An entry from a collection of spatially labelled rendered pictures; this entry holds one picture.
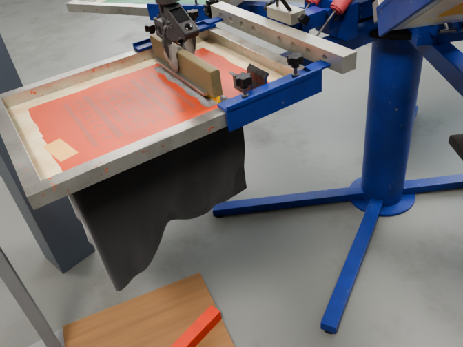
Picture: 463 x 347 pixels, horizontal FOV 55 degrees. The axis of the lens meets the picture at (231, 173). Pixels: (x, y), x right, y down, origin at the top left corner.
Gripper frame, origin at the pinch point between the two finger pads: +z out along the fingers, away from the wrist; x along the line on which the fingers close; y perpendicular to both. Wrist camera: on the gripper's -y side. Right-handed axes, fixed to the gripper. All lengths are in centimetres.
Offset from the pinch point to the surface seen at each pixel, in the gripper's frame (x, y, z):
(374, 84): -83, 1, 36
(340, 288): -34, -34, 95
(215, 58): -15.0, 8.6, 4.9
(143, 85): 10.8, 8.0, 5.0
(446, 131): -163, 15, 100
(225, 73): -11.6, -3.3, 4.9
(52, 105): 36.6, 16.3, 5.1
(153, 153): 24.1, -29.4, 4.0
